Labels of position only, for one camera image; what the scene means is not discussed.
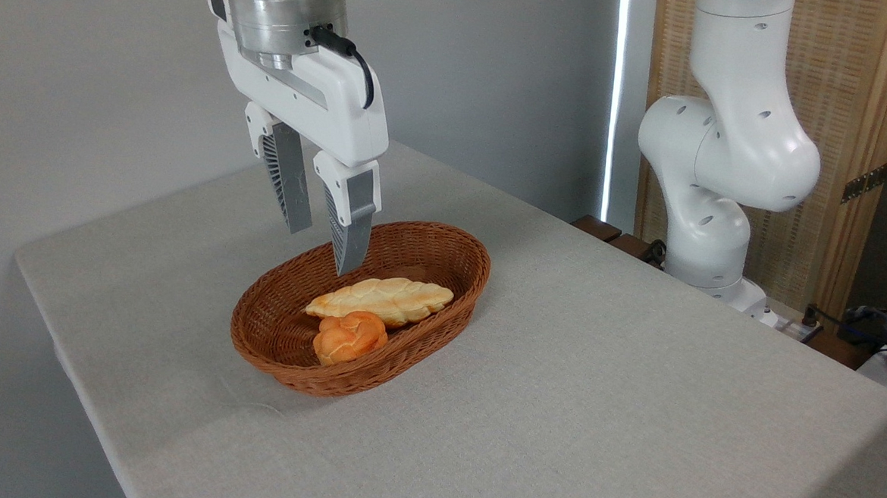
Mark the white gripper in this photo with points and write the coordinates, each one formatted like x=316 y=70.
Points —
x=330 y=99

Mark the round orange knotted bread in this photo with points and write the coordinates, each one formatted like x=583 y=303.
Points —
x=348 y=339

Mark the long pale braided bread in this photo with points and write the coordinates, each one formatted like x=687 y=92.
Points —
x=388 y=299

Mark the brown oval wicker basket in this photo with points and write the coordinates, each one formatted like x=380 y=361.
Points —
x=421 y=240

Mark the dark brown wooden block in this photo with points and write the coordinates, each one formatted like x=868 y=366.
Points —
x=596 y=227
x=630 y=246

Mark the black table clamp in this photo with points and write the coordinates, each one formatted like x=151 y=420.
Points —
x=656 y=252

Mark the grey tablecloth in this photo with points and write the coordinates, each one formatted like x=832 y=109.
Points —
x=595 y=401

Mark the white power strip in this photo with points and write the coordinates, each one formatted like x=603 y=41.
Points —
x=792 y=328

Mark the black power plug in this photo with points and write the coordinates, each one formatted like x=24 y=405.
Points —
x=811 y=315

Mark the brown wooden board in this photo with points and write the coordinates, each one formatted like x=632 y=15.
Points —
x=837 y=349

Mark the wooden rattan folding screen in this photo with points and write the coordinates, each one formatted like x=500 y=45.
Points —
x=847 y=88

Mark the dark metal screen hinge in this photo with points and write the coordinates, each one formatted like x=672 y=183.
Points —
x=864 y=182

